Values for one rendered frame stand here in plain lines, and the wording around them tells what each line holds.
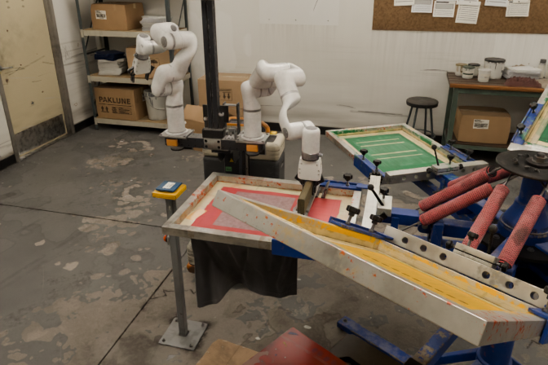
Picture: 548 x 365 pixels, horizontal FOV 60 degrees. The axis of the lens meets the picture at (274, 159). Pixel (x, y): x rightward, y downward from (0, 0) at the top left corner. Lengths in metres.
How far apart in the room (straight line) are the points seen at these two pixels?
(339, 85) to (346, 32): 0.64
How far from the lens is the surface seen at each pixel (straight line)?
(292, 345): 1.30
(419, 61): 5.73
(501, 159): 2.02
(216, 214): 2.17
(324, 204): 2.26
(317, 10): 5.74
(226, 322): 3.04
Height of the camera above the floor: 2.01
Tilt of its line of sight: 23 degrees down
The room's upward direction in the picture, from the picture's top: straight up
